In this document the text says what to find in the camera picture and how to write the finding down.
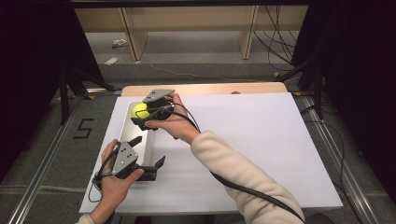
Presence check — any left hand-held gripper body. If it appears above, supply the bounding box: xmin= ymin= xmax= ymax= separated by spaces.
xmin=111 ymin=141 xmax=158 ymax=182

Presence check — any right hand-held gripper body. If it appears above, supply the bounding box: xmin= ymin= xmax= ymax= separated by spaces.
xmin=142 ymin=89 xmax=176 ymax=123

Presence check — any white plastic bin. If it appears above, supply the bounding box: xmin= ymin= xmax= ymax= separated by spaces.
xmin=118 ymin=100 xmax=158 ymax=167

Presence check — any yellow tennis ball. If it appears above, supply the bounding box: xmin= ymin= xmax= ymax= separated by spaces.
xmin=130 ymin=102 xmax=151 ymax=120

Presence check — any person's left hand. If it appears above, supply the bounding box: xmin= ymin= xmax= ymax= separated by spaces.
xmin=97 ymin=138 xmax=146 ymax=213

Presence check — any person's right hand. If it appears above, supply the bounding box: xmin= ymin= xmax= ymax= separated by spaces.
xmin=144 ymin=91 xmax=202 ymax=145

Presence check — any light wooden bench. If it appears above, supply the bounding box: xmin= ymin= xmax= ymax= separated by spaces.
xmin=74 ymin=5 xmax=309 ymax=63

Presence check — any small grey floor device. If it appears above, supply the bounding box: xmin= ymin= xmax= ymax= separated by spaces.
xmin=111 ymin=38 xmax=129 ymax=49

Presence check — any black metal stand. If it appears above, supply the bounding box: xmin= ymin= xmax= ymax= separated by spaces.
xmin=275 ymin=52 xmax=325 ymax=120
xmin=57 ymin=66 xmax=118 ymax=125

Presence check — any white board sheet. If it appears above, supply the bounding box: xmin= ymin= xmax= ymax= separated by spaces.
xmin=78 ymin=91 xmax=344 ymax=216

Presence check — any dark curtain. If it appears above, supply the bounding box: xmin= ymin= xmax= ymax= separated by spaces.
xmin=290 ymin=0 xmax=396 ymax=200
xmin=0 ymin=0 xmax=105 ymax=185

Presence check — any left hand-held gripper cable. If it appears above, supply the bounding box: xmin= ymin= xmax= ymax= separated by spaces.
xmin=88 ymin=143 xmax=121 ymax=203

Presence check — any hand-held gripper cable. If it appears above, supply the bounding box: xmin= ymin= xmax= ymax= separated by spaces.
xmin=134 ymin=102 xmax=307 ymax=224
xmin=88 ymin=143 xmax=121 ymax=203

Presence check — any white floor cable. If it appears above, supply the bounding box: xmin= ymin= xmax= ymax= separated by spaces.
xmin=148 ymin=63 xmax=260 ymax=83

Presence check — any black metal frame bar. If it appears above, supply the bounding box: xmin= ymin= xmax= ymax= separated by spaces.
xmin=69 ymin=0 xmax=312 ymax=8

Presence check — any right hand-held gripper cable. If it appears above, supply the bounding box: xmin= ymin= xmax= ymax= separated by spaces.
xmin=134 ymin=102 xmax=307 ymax=224

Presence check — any bundle of black cables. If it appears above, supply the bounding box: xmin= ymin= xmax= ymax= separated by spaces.
xmin=252 ymin=5 xmax=300 ymax=73

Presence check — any black floor cable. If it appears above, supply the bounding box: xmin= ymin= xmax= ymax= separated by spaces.
xmin=300 ymin=104 xmax=347 ymax=200

